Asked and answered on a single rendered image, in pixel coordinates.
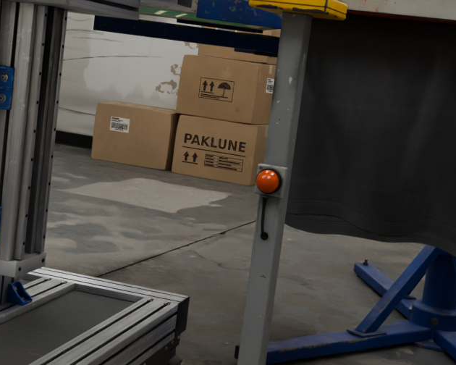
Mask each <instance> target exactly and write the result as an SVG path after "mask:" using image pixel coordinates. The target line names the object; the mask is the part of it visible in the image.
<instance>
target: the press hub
mask: <svg viewBox="0 0 456 365"><path fill-rule="evenodd" d="M409 312H410V313H411V316H410V320H407V321H398V322H394V323H392V324H402V323H408V322H414V323H416V324H419V325H420V326H423V327H427V328H430V329H431V335H430V339H429V340H424V341H418V342H414V343H409V344H411V345H415V346H418V347H420V348H425V349H429V350H433V351H441V352H446V351H445V350H444V349H443V348H441V347H440V346H439V345H438V344H437V343H435V342H434V332H435V330H441V331H448V332H456V273H455V268H454V264H453V260H452V254H450V253H448V252H446V251H443V250H442V249H441V250H440V254H439V255H438V257H437V258H436V259H435V260H434V262H433V263H432V264H431V266H430V267H429V268H428V269H427V270H426V278H425V282H424V288H423V296H422V299H421V300H416V301H414V302H413V306H412V307H410V310H409Z"/></svg>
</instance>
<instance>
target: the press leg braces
mask: <svg viewBox="0 0 456 365"><path fill-rule="evenodd" d="M440 250H441V249H440V248H436V247H433V246H429V245H425V246H424V247H423V249H422V250H421V251H420V253H419V254H418V255H417V256H416V257H415V258H414V259H413V261H412V262H411V263H410V264H409V266H408V267H407V268H406V269H405V271H404V272H403V273H402V274H401V275H400V276H399V277H398V278H397V280H396V281H395V282H394V284H393V285H392V286H391V287H390V288H389V289H388V291H387V292H386V293H385V294H384V295H383V296H382V298H381V299H380V300H379V302H378V303H377V304H376V305H375V306H374V307H373V308H372V309H371V311H370V312H369V313H368V314H367V316H366V317H365V318H364V319H363V321H362V322H361V323H360V324H359V325H358V326H357V327H356V328H351V329H346V331H348V332H351V333H352V334H355V335H357V336H360V337H371V336H377V335H386V334H387V333H386V332H383V331H381V330H378V328H379V327H380V326H381V325H382V323H383V322H384V321H385V320H386V318H387V317H388V316H389V315H390V314H391V313H392V312H393V310H394V309H395V308H396V306H397V305H398V304H399V303H400V301H401V300H402V299H403V298H407V299H416V297H415V296H413V295H412V294H411V292H412V291H413V289H414V288H415V287H416V285H417V284H418V283H419V282H420V281H421V279H422V278H423V276H424V275H425V274H426V270H427V269H428V268H429V267H430V266H431V264H432V263H433V262H434V260H435V259H436V258H437V257H438V255H439V254H440ZM452 260H453V264H454V268H455V273H456V256H453V255H452Z"/></svg>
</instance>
